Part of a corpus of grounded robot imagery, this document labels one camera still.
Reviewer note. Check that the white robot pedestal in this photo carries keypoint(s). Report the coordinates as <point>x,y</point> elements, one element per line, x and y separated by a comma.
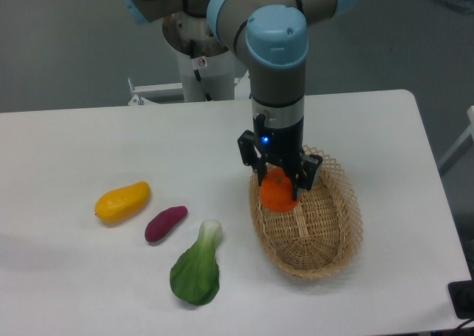
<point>206,67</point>

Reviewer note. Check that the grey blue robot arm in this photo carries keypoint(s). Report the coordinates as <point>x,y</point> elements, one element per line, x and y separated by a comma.
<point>270,38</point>

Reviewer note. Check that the woven wicker basket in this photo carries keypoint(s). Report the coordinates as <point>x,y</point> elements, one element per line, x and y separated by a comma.
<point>321,235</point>

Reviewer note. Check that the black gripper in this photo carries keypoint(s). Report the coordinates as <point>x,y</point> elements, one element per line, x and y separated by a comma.
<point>281,146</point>

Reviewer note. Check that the green bok choy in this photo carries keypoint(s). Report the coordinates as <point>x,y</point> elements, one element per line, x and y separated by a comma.
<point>194,278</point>

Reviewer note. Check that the orange fruit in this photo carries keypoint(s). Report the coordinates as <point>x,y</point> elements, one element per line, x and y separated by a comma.
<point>276,192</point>

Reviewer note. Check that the white frame at right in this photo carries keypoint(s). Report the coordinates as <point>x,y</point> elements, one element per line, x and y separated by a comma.
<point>458,149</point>

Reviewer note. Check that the yellow mango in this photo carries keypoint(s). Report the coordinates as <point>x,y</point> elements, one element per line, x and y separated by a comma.
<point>123,203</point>

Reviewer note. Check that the black device at table edge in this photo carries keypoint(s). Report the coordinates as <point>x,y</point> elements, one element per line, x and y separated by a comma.
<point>461,295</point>

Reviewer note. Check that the purple sweet potato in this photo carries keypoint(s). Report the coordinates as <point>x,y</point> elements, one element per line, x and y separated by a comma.
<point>161,224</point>

